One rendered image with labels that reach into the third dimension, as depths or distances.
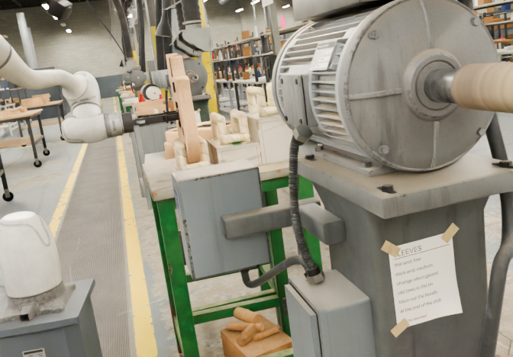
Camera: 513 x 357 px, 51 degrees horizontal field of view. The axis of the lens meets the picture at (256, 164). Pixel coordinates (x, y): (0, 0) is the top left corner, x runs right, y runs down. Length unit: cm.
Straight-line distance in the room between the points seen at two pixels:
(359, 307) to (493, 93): 40
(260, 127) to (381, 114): 121
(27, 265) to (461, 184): 120
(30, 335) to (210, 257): 74
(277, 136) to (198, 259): 101
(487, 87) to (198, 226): 58
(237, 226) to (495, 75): 53
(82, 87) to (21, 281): 75
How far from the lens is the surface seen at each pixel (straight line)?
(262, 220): 100
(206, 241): 102
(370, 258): 85
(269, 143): 196
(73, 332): 164
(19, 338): 165
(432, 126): 80
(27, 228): 161
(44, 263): 163
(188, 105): 188
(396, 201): 73
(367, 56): 75
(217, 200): 101
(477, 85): 67
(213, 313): 253
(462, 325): 96
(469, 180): 79
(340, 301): 88
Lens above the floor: 132
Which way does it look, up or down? 11 degrees down
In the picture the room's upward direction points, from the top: 8 degrees counter-clockwise
